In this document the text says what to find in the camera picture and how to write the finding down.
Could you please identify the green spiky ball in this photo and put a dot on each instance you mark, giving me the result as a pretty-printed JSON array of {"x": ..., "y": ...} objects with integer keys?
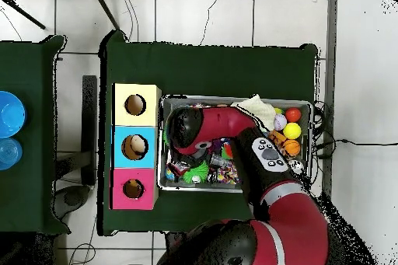
[{"x": 197, "y": 174}]

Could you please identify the cream waffle cloth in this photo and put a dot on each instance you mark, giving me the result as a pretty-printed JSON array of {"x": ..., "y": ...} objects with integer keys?
[{"x": 259, "y": 109}]

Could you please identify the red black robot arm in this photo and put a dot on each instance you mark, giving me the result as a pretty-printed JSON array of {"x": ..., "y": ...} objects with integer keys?
[{"x": 230, "y": 119}]

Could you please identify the wooden box with three holes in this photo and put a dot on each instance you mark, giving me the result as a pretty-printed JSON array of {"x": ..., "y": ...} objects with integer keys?
[{"x": 149, "y": 115}]

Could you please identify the shallow mesh bin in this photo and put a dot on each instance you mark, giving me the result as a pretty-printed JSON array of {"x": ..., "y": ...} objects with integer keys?
[{"x": 217, "y": 99}]

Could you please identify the black red crumpled packet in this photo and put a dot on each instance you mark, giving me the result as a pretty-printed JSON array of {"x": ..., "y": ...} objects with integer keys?
[{"x": 178, "y": 168}]

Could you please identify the white baseball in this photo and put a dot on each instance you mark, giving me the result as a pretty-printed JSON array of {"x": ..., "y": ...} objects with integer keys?
[{"x": 280, "y": 122}]

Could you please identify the orange toy basketball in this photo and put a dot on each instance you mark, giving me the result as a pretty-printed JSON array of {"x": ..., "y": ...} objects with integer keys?
[{"x": 293, "y": 147}]

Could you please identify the yellow seamed ball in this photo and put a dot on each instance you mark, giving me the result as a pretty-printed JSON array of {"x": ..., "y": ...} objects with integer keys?
[{"x": 292, "y": 130}]

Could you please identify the orange red ball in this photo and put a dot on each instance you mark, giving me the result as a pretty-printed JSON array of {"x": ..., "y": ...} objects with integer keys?
[{"x": 293, "y": 115}]

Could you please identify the grey round floor base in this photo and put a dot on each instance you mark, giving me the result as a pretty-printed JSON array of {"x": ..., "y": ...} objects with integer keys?
[{"x": 73, "y": 198}]

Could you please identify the dark green side tablecloth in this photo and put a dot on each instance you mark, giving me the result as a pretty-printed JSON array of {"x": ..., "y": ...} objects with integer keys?
[{"x": 31, "y": 199}]

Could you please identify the black tripod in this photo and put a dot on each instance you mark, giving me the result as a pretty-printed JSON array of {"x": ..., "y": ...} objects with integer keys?
[{"x": 105, "y": 7}]

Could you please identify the blue round lid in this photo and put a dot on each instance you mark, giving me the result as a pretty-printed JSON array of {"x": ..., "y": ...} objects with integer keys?
[{"x": 9, "y": 153}]

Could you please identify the blue plastic bowl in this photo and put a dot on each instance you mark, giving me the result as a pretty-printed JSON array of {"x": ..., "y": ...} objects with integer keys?
[{"x": 11, "y": 114}]

